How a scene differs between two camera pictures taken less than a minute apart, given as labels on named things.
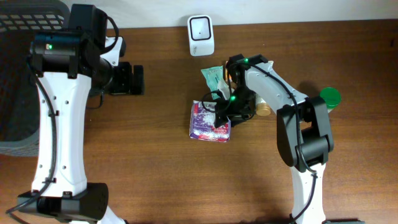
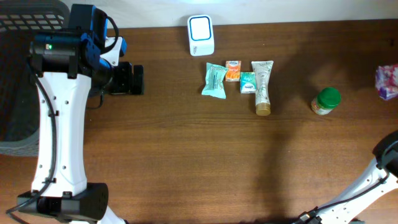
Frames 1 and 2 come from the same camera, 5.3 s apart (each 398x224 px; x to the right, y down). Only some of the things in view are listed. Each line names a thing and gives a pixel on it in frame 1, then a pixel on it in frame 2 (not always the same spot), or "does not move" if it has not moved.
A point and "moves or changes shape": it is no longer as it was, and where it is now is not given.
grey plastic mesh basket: [19, 96] does not move
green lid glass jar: [331, 96] does not move
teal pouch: [214, 78] moves or changes shape
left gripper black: [125, 83] does not move
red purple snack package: [202, 123] -> [387, 81]
